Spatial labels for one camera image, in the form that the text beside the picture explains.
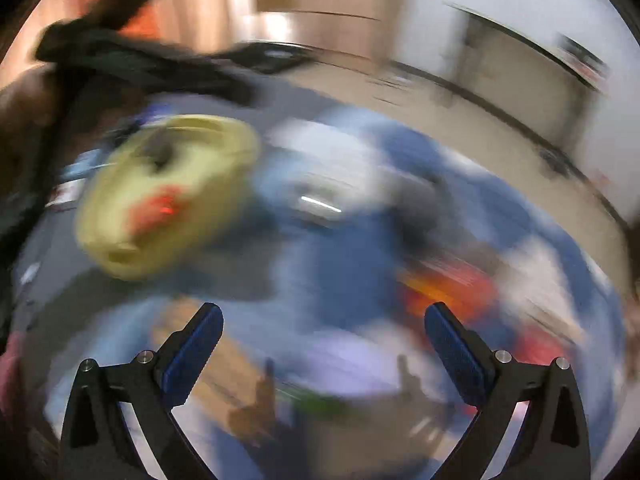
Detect red gold cigarette pack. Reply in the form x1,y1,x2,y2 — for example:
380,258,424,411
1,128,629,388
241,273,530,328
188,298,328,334
127,184,189,237

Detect wooden cabinet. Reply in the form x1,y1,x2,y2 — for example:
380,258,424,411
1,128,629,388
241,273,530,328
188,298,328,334
241,0,405,72

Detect red cigarette carton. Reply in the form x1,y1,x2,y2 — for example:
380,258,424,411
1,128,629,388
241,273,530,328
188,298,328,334
398,258,498,327

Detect white plush toy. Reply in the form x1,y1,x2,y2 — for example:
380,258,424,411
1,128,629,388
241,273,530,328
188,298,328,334
281,330,446,422

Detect yellow plastic basin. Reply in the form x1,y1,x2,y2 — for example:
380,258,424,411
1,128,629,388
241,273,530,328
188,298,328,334
75,114,260,281

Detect person's left hand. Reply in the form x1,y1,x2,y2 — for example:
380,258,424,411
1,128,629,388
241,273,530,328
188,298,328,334
1,65,61,229

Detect black folding table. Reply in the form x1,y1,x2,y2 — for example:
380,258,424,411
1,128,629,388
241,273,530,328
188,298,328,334
442,4,601,157

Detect blue white checkered rug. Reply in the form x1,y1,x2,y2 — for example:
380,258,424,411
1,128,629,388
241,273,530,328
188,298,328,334
18,107,625,479

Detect brown woven card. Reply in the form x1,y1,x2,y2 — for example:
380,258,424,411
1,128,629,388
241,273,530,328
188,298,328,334
150,296,281,441

